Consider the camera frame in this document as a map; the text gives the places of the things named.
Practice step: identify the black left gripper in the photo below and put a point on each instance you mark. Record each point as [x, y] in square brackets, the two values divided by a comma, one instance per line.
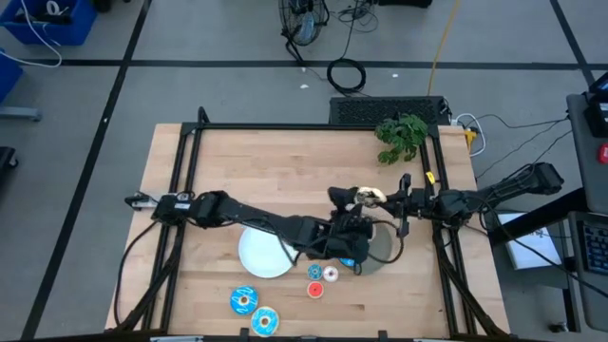
[349, 237]

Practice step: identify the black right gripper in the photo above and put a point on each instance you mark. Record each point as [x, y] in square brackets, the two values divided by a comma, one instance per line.
[420, 203]

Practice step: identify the large blue sprinkled donut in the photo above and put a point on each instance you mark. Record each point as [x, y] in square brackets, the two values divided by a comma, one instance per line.
[348, 262]

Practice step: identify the small teal donut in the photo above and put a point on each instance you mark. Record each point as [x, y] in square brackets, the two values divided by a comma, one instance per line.
[311, 268]

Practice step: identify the small white donut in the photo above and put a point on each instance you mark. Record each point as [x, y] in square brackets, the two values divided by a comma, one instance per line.
[327, 278]

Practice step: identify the small red donut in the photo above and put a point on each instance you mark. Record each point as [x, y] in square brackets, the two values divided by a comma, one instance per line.
[310, 293]

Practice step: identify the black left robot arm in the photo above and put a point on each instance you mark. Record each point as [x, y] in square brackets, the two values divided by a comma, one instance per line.
[266, 221]

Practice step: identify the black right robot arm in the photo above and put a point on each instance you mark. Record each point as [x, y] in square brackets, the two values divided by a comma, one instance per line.
[499, 190]

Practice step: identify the grey round plate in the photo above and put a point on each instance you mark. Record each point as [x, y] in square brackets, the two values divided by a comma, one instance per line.
[380, 252]

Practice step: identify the green potted plant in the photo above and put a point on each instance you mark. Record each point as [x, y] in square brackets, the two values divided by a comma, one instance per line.
[401, 138]

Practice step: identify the yellow power strip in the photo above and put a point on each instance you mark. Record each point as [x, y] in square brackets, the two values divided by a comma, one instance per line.
[469, 138]

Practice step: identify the white round plate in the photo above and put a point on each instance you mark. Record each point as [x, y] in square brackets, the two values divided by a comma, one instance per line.
[261, 256]

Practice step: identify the white paper sheet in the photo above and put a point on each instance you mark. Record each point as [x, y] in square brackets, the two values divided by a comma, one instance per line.
[527, 252]

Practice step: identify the black floor fan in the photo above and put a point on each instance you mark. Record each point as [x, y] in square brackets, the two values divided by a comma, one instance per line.
[304, 21]

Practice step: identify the grey operator cart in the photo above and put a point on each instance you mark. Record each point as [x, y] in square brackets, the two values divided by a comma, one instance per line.
[589, 190]

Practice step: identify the black keyboard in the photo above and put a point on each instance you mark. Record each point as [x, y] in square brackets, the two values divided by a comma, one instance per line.
[596, 247]

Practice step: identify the red button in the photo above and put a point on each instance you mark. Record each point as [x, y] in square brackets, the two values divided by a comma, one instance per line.
[603, 154]

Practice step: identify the silver aluminium profile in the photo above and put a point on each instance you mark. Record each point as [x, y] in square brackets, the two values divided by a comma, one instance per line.
[176, 338]

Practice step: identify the black monitor device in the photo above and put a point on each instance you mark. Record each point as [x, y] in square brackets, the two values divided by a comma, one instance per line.
[596, 114]

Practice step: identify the blue plastic bin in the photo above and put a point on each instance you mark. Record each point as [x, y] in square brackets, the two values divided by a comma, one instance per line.
[7, 76]
[71, 33]

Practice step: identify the grey metal foot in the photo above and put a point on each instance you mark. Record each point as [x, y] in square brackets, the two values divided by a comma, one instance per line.
[19, 114]

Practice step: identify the black caster base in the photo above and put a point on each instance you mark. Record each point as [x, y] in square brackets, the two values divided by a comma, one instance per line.
[5, 159]

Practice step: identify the black metal rig frame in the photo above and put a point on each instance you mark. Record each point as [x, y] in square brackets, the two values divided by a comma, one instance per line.
[285, 127]

